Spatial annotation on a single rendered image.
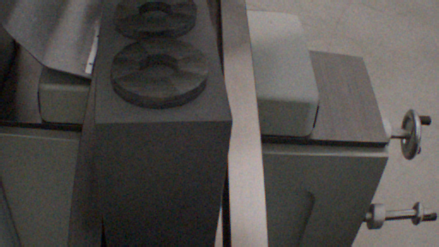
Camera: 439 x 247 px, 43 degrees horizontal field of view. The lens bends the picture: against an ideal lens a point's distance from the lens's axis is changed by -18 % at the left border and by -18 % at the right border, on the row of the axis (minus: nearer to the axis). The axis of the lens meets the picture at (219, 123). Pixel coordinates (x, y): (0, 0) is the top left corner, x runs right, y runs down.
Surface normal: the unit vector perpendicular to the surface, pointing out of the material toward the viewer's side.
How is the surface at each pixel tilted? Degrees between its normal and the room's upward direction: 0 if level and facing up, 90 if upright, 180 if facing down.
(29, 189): 90
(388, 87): 0
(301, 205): 90
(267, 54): 0
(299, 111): 90
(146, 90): 0
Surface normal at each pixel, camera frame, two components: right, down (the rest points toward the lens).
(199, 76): 0.09, -0.74
